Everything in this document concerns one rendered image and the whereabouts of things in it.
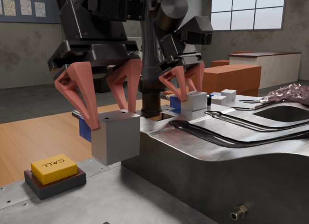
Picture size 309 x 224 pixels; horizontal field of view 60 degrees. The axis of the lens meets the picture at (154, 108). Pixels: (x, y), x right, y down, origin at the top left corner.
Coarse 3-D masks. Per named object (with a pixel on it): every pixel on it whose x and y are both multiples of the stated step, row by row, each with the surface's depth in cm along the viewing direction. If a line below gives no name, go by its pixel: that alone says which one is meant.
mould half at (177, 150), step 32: (160, 128) 48; (224, 128) 50; (128, 160) 52; (160, 160) 44; (192, 160) 39; (224, 160) 34; (256, 160) 31; (288, 160) 28; (192, 192) 40; (224, 192) 35; (256, 192) 32; (288, 192) 29
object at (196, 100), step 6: (162, 96) 69; (168, 96) 68; (174, 96) 64; (192, 96) 58; (198, 96) 60; (204, 96) 61; (174, 102) 63; (180, 102) 62; (186, 102) 60; (192, 102) 59; (198, 102) 60; (204, 102) 61; (186, 108) 60; (192, 108) 59; (198, 108) 60; (204, 108) 62
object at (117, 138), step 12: (84, 120) 35; (108, 120) 31; (120, 120) 31; (132, 120) 33; (84, 132) 35; (96, 132) 32; (108, 132) 31; (120, 132) 32; (132, 132) 33; (96, 144) 33; (108, 144) 31; (120, 144) 32; (132, 144) 33; (96, 156) 33; (108, 156) 31; (120, 156) 33; (132, 156) 34
